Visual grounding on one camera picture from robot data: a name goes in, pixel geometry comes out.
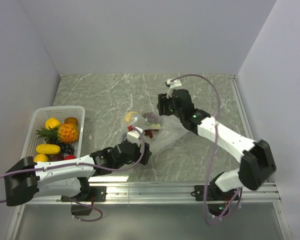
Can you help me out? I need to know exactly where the orange fruit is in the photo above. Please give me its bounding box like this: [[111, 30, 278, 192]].
[[35, 122, 80, 144]]

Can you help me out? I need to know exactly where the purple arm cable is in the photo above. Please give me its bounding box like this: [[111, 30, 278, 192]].
[[171, 73, 243, 226], [0, 127, 145, 222]]

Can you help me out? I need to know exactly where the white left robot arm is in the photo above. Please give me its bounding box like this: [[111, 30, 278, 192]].
[[4, 140, 152, 207]]

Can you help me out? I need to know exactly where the dark grape bunch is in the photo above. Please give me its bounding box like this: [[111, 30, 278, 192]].
[[46, 139, 75, 155]]

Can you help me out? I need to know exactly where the red pepper in basket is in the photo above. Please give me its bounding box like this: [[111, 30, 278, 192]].
[[63, 154, 76, 160]]

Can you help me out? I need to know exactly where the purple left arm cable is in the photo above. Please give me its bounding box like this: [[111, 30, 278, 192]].
[[0, 127, 145, 222]]

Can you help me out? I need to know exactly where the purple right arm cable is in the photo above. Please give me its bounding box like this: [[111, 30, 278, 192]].
[[171, 73, 243, 226]]

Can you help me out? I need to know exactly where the yellow bell pepper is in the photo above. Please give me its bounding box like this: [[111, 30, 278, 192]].
[[45, 117, 61, 130]]

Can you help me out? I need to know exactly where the aluminium mounting rail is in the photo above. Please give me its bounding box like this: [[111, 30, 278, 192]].
[[17, 181, 282, 205]]

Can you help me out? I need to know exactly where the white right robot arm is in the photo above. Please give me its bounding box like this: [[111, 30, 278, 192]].
[[157, 89, 277, 200]]

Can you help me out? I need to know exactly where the yellow banana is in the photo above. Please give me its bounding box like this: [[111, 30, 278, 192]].
[[35, 144, 61, 155]]

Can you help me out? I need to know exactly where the aluminium side rail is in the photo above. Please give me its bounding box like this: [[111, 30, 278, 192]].
[[228, 74, 254, 139]]

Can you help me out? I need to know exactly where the purple fruit in bag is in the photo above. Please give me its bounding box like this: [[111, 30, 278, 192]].
[[142, 112, 160, 124]]

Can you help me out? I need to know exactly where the brown fruit in basket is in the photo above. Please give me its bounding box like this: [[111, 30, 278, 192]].
[[49, 154, 64, 162]]

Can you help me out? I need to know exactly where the white plastic basket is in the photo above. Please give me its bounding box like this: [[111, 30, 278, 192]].
[[13, 105, 85, 171]]

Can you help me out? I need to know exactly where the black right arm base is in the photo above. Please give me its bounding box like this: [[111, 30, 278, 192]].
[[190, 185, 236, 217]]

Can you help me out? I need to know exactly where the yellow lemon in basket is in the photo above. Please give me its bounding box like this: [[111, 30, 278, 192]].
[[33, 153, 49, 163]]

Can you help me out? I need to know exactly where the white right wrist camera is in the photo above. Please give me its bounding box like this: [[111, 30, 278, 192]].
[[165, 79, 182, 89]]

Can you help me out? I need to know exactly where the red grape bunch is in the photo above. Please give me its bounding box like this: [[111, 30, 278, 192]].
[[144, 129, 154, 139]]

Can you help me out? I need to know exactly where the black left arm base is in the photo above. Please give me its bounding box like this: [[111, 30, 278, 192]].
[[60, 186, 107, 217]]

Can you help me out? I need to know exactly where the clear plastic bag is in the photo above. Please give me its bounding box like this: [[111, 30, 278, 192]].
[[120, 112, 188, 155]]

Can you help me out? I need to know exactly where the yellow lemon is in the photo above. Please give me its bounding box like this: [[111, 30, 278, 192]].
[[33, 153, 49, 163], [123, 111, 138, 124]]

